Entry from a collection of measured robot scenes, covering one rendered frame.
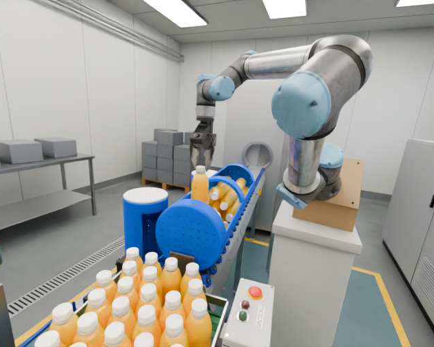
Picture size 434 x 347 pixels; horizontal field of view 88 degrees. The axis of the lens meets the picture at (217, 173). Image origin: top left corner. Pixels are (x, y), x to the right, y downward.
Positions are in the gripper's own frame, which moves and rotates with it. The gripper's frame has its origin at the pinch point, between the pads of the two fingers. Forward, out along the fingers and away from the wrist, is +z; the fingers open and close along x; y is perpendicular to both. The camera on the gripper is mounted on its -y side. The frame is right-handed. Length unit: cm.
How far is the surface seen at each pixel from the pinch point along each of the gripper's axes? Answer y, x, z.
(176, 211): -11.6, 4.7, 15.4
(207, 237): -11.5, -8.3, 23.5
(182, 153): 311, 157, 53
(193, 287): -35.2, -12.8, 24.7
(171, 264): -28.9, -2.5, 24.8
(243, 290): -30.4, -25.7, 25.4
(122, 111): 317, 298, -18
